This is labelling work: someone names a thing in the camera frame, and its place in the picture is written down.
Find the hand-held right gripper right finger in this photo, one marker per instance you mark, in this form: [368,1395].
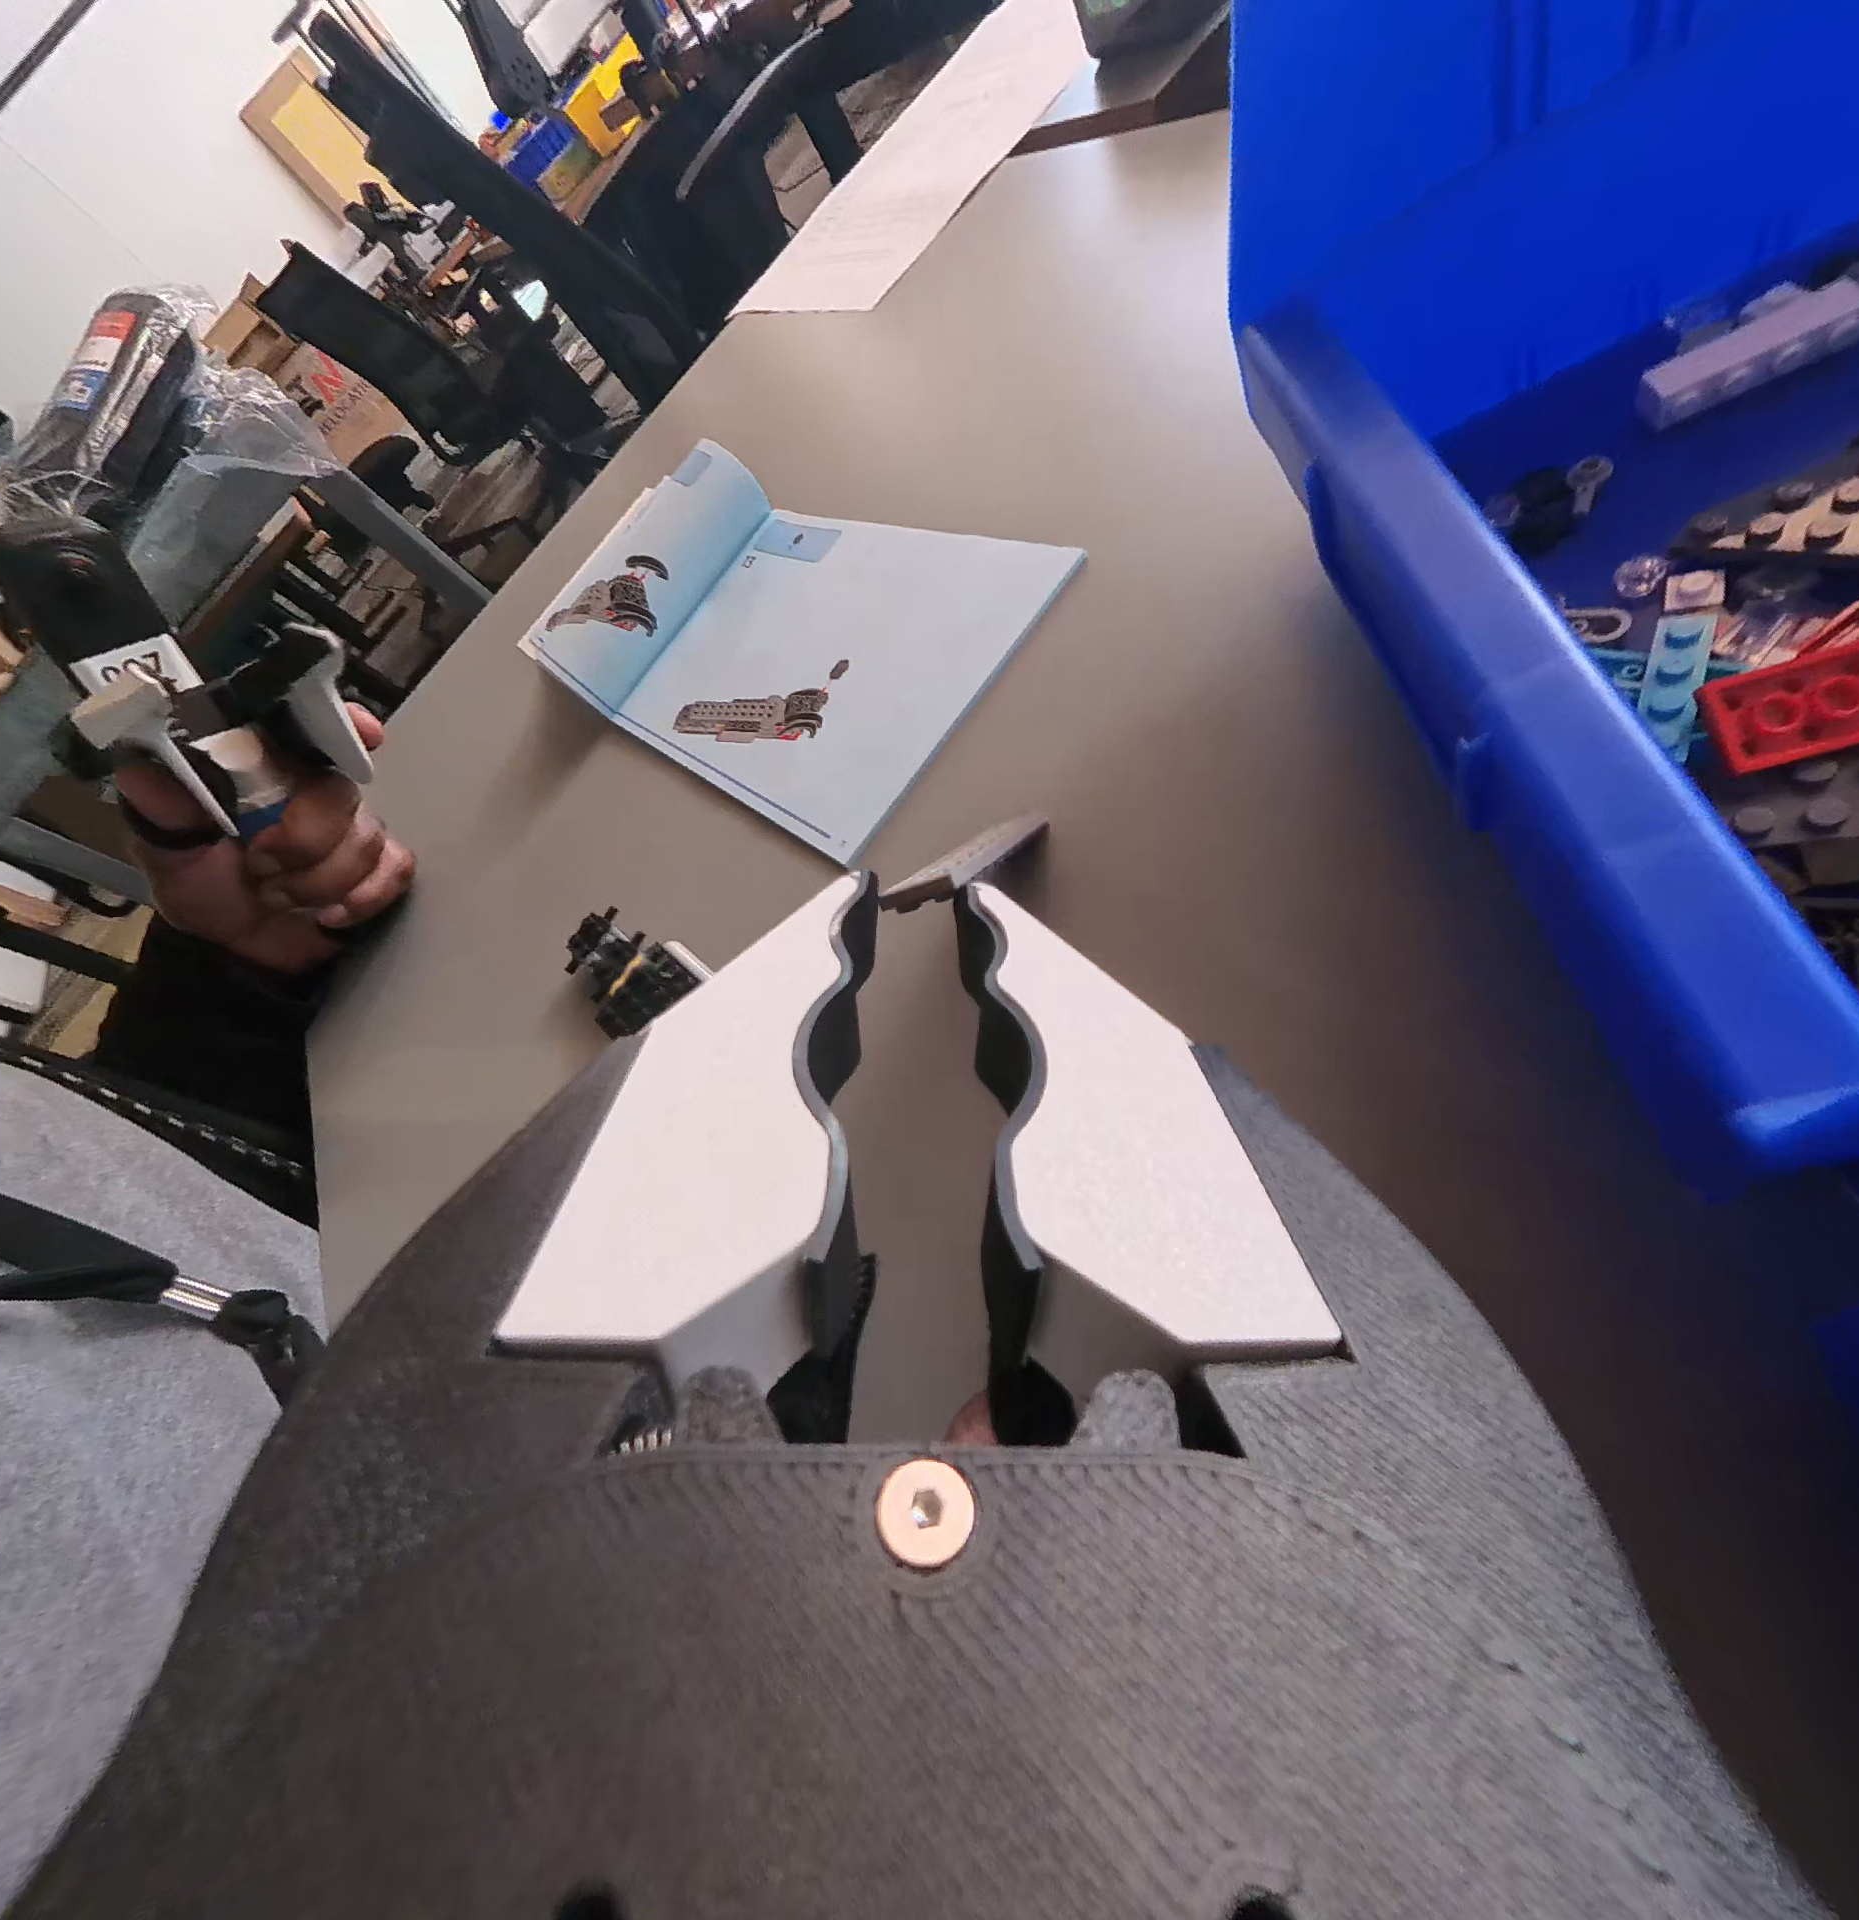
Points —
[1170,1185]

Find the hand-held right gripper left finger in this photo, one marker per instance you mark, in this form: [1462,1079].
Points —
[687,1185]

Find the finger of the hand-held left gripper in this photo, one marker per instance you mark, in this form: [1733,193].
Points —
[124,731]
[329,706]

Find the grey red brick model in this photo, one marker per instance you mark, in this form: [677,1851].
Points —
[637,972]

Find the dark grey long plate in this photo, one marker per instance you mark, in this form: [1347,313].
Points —
[975,859]

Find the brick instruction booklet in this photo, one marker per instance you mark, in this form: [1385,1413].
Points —
[900,648]

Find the pile of small bricks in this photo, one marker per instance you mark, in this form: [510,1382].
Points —
[1800,706]

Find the person's left forearm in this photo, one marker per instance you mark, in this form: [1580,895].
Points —
[207,1035]

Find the grey adjoining desk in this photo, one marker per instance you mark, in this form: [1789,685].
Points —
[1152,97]

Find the plastic wrapped bundle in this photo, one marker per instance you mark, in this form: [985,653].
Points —
[119,391]

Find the printed cardboard box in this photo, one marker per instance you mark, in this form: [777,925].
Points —
[346,408]

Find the black office chair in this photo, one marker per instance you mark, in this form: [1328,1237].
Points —
[567,242]
[402,362]

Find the small blue bin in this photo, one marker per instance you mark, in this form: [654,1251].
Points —
[550,157]

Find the yellow bin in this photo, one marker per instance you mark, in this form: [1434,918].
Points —
[599,90]

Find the white paper sheet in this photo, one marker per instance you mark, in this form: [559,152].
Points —
[929,166]

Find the tan wall board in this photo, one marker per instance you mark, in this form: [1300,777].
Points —
[306,128]

